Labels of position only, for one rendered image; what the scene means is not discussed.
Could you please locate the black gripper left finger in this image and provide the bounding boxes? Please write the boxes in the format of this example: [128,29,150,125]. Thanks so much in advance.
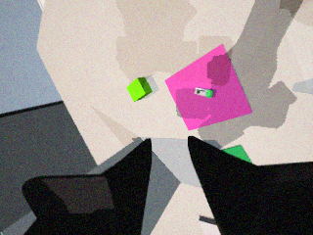
[22,138,152,235]

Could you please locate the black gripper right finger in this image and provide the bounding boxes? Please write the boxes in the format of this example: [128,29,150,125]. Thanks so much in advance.
[188,136,313,235]

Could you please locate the pink flat square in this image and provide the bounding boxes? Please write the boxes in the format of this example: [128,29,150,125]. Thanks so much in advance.
[165,43,252,130]

